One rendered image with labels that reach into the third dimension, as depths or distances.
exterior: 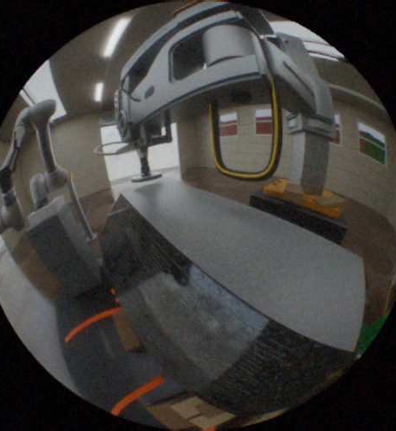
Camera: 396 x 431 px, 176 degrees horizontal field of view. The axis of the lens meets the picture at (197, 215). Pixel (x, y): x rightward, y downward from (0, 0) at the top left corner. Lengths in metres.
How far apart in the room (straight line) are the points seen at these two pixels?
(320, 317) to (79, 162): 7.33
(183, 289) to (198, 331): 0.07
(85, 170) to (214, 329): 7.13
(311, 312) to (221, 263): 0.16
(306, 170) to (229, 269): 0.77
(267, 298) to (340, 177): 6.31
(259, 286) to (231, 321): 0.06
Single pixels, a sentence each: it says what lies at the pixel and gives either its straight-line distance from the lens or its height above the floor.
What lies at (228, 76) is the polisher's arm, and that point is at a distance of 0.37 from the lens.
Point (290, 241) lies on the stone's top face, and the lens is 0.29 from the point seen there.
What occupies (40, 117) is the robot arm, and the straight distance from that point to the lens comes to 1.01.
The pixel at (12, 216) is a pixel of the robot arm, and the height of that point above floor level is 0.97.
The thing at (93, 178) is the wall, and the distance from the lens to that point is 7.11.
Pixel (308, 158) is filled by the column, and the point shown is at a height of 0.99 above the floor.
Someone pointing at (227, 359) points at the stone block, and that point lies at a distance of 0.23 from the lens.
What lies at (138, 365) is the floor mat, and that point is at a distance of 1.07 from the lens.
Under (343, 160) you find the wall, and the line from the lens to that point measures 6.42.
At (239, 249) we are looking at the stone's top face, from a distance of 0.24.
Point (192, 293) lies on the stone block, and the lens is 0.21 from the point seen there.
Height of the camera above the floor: 0.98
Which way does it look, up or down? 28 degrees down
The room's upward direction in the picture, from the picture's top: 4 degrees counter-clockwise
